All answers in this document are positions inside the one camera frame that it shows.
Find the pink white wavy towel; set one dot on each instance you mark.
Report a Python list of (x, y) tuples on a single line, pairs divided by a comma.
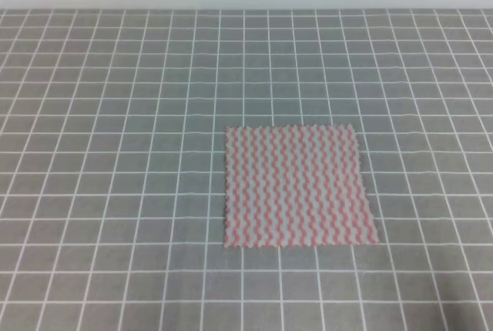
[(295, 185)]

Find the grey grid tablecloth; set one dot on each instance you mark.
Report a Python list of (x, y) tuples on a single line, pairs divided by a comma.
[(112, 167)]

